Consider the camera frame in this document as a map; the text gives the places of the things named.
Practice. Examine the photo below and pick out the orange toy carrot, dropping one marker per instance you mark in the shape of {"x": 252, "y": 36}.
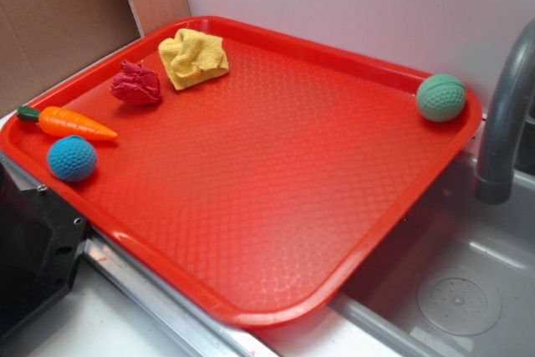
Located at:
{"x": 61, "y": 122}

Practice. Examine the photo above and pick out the red plastic tray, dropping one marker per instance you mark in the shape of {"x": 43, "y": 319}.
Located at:
{"x": 256, "y": 194}

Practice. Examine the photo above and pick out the yellow crumpled cloth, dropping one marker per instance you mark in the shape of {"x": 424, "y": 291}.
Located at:
{"x": 193, "y": 57}

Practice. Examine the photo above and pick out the red crumpled cloth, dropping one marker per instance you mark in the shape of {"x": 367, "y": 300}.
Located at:
{"x": 136, "y": 85}

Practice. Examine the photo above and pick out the green dimpled ball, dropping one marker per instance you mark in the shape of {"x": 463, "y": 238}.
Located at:
{"x": 441, "y": 98}

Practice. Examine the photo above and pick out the blue dimpled ball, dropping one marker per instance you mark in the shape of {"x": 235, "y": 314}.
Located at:
{"x": 72, "y": 159}

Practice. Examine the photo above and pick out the grey sink faucet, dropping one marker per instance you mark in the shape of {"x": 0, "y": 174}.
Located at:
{"x": 507, "y": 142}

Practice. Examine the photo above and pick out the grey toy sink basin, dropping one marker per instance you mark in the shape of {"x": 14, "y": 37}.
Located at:
{"x": 454, "y": 278}

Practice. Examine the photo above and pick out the brown cardboard panel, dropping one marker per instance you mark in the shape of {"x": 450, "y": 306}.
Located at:
{"x": 44, "y": 42}

